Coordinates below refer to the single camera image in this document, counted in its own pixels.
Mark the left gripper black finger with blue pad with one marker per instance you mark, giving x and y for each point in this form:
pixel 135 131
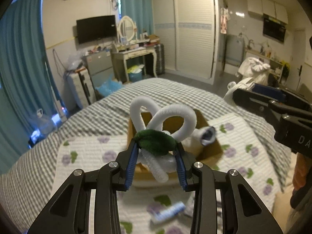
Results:
pixel 68 209
pixel 242 209

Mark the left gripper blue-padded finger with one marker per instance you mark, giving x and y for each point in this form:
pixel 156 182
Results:
pixel 268 91

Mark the white sock with navy cuff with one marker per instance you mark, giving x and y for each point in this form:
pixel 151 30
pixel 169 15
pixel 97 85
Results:
pixel 199 139

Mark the brown cardboard box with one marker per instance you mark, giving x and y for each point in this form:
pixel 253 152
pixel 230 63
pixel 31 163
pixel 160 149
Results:
pixel 210 156

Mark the white green pipe-cleaner flower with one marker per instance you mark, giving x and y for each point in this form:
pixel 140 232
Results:
pixel 147 118

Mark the white laundry bundle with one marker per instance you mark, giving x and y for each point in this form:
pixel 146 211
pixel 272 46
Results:
pixel 257 70

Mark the grey checked bed cover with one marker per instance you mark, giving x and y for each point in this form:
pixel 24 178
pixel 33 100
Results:
pixel 97 133

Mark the grey washing machine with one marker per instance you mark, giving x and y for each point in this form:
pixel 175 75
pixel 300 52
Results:
pixel 234 51

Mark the black range hood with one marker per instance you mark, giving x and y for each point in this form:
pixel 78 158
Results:
pixel 274 28

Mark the blue white tissue packet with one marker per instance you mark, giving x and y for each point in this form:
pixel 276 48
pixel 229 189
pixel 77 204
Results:
pixel 167 213

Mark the white quilted floral blanket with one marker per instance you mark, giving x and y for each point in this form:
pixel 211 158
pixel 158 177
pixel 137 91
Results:
pixel 153 207

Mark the white upper kitchen cabinets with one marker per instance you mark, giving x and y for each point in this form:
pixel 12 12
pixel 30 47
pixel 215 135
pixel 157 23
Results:
pixel 268 8

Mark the clear water jug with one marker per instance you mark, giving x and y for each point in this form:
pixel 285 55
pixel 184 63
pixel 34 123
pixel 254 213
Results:
pixel 43 122

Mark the white sliding wardrobe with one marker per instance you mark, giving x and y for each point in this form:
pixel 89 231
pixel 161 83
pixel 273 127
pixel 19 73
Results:
pixel 189 31

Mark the white suitcase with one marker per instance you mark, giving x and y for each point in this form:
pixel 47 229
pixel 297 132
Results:
pixel 82 88

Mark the blue plastic bag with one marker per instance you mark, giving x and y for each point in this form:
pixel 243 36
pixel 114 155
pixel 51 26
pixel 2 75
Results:
pixel 108 87

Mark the teal curtain left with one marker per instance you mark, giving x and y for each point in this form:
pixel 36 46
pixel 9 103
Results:
pixel 27 84

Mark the teal curtain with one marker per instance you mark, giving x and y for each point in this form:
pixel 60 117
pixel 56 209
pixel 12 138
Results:
pixel 140 11
pixel 27 84

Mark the small grey fridge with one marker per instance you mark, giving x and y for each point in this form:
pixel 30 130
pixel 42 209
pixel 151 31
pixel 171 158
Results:
pixel 99 66

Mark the white dressing table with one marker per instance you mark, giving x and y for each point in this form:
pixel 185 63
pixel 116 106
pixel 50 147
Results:
pixel 120 61

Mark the oval white vanity mirror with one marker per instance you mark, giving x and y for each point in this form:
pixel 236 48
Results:
pixel 126 29

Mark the teal curtain centre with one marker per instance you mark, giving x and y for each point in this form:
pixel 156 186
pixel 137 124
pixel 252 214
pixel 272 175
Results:
pixel 140 11

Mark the black wall television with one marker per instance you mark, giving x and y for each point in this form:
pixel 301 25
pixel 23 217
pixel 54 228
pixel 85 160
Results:
pixel 96 28

